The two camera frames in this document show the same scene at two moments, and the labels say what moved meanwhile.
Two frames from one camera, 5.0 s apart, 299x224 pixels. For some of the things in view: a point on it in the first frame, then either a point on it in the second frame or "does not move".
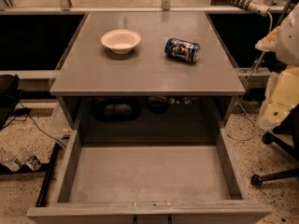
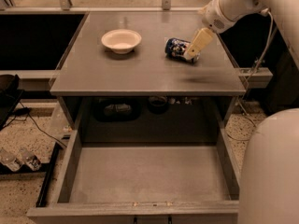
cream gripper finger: [282, 96] -> [221, 12]
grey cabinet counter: [146, 89] does not move
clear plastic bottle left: [10, 160] does not move
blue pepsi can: [186, 51] does not move
